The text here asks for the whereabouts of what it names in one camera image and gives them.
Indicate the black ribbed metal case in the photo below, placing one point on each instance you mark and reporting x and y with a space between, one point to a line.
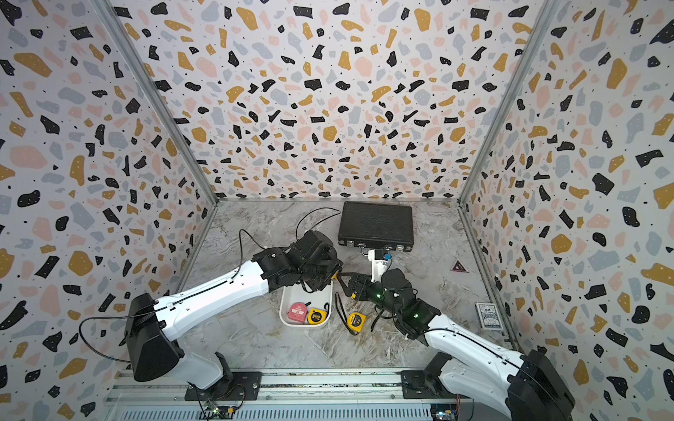
377 226

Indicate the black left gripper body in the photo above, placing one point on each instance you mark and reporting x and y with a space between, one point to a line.
325 274

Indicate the yellow front 3m tape measure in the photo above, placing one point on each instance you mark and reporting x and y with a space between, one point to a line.
316 317

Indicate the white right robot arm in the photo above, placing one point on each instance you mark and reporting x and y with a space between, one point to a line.
520 386

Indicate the aluminium corner post right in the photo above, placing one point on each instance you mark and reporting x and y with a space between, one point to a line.
540 27

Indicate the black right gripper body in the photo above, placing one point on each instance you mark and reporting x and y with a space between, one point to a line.
371 293

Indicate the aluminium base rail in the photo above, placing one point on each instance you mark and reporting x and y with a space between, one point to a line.
288 394

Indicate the pink tape measure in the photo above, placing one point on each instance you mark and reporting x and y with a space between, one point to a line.
297 313

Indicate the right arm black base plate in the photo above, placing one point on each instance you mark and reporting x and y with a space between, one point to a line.
417 384

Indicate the aluminium corner post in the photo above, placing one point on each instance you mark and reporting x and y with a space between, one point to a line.
113 26
540 27

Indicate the playing card deck box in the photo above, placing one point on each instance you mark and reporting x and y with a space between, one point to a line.
489 317

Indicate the aluminium corner post left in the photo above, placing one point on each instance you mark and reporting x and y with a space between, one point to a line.
113 26

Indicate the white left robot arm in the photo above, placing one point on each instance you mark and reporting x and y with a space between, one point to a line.
155 325

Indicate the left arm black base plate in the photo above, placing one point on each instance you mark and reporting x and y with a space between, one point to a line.
239 386

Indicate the white plastic storage tray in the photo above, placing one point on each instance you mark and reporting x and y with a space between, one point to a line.
321 299

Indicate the triangular all-in card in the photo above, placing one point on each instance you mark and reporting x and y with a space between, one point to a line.
459 267

